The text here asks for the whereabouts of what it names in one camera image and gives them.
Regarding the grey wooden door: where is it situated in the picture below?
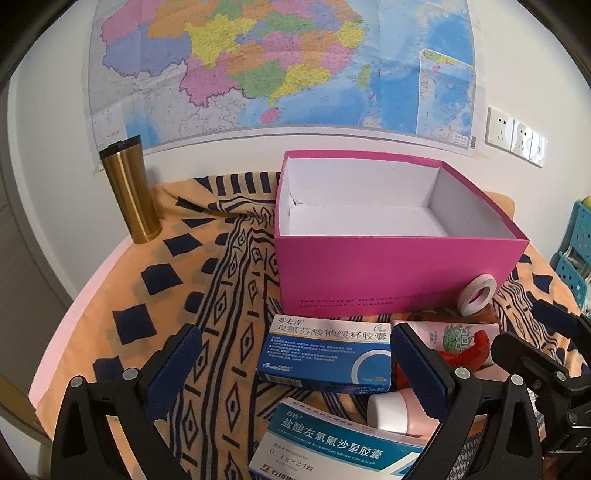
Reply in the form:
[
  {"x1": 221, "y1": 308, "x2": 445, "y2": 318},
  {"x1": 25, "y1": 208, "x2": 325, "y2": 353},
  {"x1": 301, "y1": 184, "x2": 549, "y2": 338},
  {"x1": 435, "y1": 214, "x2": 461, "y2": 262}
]
[{"x1": 0, "y1": 69, "x2": 81, "y2": 435}]

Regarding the blue plastic basket rack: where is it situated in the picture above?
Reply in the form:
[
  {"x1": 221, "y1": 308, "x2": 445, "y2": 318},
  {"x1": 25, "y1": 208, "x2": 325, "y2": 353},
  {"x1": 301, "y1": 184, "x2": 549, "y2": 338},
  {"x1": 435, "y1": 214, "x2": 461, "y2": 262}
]
[{"x1": 551, "y1": 200, "x2": 591, "y2": 315}]

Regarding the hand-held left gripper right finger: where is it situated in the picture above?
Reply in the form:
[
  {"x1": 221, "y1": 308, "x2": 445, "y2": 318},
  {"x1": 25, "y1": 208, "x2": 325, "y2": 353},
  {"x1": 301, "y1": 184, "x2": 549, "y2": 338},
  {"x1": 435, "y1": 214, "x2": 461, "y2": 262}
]
[{"x1": 390, "y1": 322, "x2": 546, "y2": 480}]

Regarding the white wall socket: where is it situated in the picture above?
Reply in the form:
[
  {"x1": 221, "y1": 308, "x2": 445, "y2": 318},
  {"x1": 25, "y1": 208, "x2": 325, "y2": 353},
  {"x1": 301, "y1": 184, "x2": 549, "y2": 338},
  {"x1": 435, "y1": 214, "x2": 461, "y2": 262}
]
[
  {"x1": 485, "y1": 107, "x2": 518, "y2": 151},
  {"x1": 510, "y1": 119, "x2": 536, "y2": 160},
  {"x1": 530, "y1": 131, "x2": 548, "y2": 168}
]

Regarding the orange patterned blanket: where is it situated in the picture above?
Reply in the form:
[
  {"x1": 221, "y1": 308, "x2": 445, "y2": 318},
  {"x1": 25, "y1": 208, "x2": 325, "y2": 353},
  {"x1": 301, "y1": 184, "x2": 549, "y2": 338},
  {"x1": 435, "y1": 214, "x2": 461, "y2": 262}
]
[{"x1": 28, "y1": 173, "x2": 591, "y2": 480}]

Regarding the pink cardboard box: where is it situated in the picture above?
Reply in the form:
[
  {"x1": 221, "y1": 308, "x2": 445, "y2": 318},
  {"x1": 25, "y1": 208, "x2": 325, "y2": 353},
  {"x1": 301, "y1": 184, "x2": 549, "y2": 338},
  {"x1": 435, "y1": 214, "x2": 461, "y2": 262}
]
[{"x1": 273, "y1": 150, "x2": 530, "y2": 321}]

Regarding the teal and white medicine box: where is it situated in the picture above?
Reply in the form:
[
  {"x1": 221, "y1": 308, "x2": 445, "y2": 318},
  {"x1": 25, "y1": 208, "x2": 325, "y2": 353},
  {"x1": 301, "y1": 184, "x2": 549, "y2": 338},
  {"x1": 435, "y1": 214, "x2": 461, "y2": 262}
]
[{"x1": 248, "y1": 397, "x2": 428, "y2": 480}]

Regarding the pink tube with green print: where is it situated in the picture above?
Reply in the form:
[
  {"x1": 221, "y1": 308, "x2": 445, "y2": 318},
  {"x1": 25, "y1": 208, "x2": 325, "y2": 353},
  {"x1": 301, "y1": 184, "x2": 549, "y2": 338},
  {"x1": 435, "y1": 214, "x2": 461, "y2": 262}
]
[{"x1": 392, "y1": 320, "x2": 502, "y2": 384}]

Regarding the white tape roll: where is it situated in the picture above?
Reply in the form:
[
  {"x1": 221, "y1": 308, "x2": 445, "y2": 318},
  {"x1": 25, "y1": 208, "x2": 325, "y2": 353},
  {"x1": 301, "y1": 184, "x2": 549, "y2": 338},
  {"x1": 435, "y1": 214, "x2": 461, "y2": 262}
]
[{"x1": 459, "y1": 273, "x2": 498, "y2": 317}]

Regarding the gold metal tumbler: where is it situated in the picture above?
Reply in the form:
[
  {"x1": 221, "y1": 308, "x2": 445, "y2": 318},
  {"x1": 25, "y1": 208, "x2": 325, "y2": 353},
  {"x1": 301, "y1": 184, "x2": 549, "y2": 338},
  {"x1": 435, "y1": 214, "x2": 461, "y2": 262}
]
[{"x1": 100, "y1": 135, "x2": 162, "y2": 244}]

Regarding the dark blue medicine box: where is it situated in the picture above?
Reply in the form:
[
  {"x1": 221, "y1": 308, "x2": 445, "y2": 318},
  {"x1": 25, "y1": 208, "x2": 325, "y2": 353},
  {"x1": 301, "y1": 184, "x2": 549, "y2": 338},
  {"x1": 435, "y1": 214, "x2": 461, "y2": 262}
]
[{"x1": 255, "y1": 315, "x2": 393, "y2": 394}]

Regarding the colourful wall map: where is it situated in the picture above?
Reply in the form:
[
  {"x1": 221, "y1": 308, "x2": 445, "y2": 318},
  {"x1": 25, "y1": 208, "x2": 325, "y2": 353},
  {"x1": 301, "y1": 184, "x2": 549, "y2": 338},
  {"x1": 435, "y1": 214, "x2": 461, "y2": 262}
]
[{"x1": 88, "y1": 0, "x2": 485, "y2": 160}]

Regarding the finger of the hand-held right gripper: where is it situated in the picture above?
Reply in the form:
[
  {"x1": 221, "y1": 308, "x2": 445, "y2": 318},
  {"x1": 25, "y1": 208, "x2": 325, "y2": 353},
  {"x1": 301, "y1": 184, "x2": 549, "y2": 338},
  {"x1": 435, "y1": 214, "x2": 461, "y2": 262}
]
[
  {"x1": 531, "y1": 299, "x2": 591, "y2": 370},
  {"x1": 492, "y1": 330, "x2": 583, "y2": 398}
]

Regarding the pink bed sheet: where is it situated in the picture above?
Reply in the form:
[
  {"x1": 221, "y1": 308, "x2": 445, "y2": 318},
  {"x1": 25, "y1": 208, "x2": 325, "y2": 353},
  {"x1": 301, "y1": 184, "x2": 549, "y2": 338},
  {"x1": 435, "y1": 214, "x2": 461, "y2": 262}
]
[{"x1": 28, "y1": 235, "x2": 134, "y2": 407}]

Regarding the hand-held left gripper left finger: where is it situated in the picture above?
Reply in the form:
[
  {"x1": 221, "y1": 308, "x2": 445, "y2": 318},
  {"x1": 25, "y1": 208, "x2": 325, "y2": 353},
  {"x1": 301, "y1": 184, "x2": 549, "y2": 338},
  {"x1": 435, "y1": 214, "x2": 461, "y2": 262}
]
[{"x1": 50, "y1": 323, "x2": 204, "y2": 480}]

